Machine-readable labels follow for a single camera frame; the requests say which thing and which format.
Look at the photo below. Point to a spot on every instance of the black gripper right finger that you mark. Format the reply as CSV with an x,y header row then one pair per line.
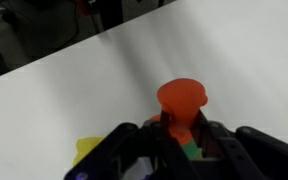
x,y
257,153

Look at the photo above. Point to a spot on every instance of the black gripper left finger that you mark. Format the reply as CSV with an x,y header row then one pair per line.
x,y
127,150

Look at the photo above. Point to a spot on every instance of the orange octopus toy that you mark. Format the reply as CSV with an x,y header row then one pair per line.
x,y
182,96

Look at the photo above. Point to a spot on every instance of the yellow spiky toy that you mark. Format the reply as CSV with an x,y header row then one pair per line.
x,y
84,148

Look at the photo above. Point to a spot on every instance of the green foam block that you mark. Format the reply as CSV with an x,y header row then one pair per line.
x,y
191,151

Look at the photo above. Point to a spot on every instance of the black metal stand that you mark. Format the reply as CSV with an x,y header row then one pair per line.
x,y
107,13

